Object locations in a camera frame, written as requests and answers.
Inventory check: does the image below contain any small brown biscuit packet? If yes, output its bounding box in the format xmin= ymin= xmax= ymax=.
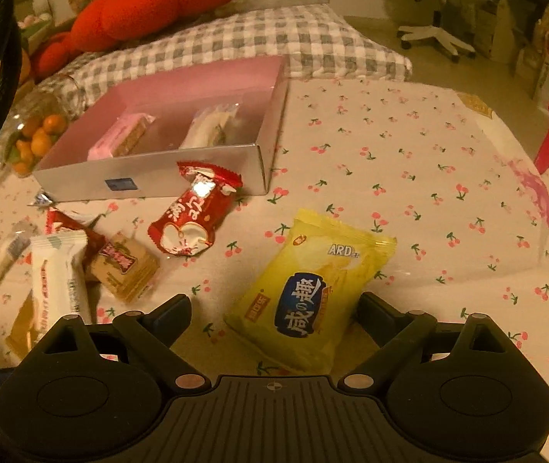
xmin=88 ymin=232 xmax=160 ymax=303

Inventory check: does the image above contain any white cream snack packet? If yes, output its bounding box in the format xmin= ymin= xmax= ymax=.
xmin=30 ymin=231 xmax=93 ymax=336

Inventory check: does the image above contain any dark red candy packet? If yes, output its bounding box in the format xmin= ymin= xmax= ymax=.
xmin=45 ymin=209 xmax=106 ymax=265

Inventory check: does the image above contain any yellow cracker snack bag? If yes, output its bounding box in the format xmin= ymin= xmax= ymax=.
xmin=224 ymin=209 xmax=397 ymax=374

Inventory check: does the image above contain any red white candy packet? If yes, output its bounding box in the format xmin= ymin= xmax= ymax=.
xmin=147 ymin=161 xmax=243 ymax=257

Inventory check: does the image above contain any gold foil snack packet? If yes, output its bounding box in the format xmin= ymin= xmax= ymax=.
xmin=5 ymin=294 xmax=38 ymax=360

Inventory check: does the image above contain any clear blue biscuit packet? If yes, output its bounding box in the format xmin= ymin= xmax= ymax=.
xmin=0 ymin=221 xmax=37 ymax=282

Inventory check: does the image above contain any small blue silver candy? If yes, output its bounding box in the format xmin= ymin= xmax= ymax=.
xmin=29 ymin=190 xmax=55 ymax=209

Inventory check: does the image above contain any pink wafer packet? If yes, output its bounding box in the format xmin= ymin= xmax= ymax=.
xmin=88 ymin=113 xmax=155 ymax=161

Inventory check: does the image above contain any clear white cake packet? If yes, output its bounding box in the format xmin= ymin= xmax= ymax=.
xmin=179 ymin=103 xmax=239 ymax=149

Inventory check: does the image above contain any cherry print tablecloth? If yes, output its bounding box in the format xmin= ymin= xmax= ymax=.
xmin=0 ymin=78 xmax=549 ymax=463

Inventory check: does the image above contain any silver pink tray box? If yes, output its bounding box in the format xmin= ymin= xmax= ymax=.
xmin=33 ymin=56 xmax=288 ymax=202

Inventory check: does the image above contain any glass teapot jar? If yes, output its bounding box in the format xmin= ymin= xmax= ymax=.
xmin=4 ymin=73 xmax=85 ymax=178

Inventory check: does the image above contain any small red plush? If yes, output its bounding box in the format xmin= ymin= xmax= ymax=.
xmin=30 ymin=31 xmax=81 ymax=83

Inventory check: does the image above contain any large orange citrus fruit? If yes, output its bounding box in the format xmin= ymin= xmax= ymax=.
xmin=0 ymin=47 xmax=32 ymax=103

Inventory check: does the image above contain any grey checked pillow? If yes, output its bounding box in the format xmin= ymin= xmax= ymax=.
xmin=66 ymin=4 xmax=413 ymax=105

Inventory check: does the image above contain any wooden desk shelf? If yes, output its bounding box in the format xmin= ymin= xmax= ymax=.
xmin=473 ymin=0 xmax=549 ymax=113

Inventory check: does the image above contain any red tomato plush cushion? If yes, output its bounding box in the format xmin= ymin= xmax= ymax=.
xmin=71 ymin=0 xmax=232 ymax=52

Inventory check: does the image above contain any white office chair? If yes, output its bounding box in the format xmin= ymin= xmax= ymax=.
xmin=389 ymin=0 xmax=490 ymax=64

